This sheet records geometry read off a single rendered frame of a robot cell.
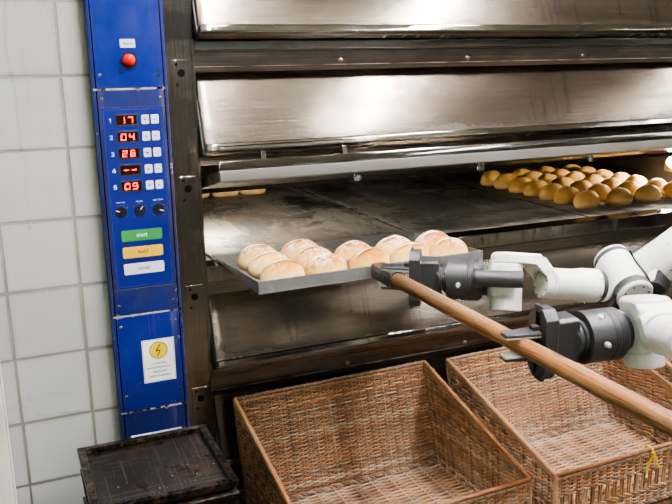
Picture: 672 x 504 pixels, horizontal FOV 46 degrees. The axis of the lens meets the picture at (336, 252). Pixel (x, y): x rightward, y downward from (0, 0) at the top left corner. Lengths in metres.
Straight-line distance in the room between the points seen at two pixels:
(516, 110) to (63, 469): 1.46
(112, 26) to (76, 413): 0.87
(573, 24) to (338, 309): 0.98
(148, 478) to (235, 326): 0.45
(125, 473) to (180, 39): 0.94
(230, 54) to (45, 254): 0.61
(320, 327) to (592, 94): 1.02
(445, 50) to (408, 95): 0.15
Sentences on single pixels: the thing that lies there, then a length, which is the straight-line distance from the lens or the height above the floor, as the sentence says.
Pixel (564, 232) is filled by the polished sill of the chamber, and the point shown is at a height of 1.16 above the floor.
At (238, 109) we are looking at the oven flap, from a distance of 1.89.
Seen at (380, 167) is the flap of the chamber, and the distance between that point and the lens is 1.87.
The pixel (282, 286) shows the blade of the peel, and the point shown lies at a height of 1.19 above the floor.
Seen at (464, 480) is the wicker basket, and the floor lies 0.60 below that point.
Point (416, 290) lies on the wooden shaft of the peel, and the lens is 1.58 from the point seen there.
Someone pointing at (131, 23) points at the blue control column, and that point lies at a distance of 1.80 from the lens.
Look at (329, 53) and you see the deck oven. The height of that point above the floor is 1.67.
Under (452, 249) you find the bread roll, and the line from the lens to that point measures 1.86.
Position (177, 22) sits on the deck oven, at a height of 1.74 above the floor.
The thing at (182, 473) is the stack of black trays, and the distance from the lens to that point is 1.74.
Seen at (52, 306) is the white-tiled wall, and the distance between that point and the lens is 1.88.
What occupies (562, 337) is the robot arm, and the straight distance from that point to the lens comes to 1.34.
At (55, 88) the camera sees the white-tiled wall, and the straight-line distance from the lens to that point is 1.81.
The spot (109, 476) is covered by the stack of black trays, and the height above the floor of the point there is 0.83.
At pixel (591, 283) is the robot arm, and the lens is 1.74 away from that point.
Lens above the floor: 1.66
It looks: 14 degrees down
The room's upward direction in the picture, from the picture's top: 1 degrees counter-clockwise
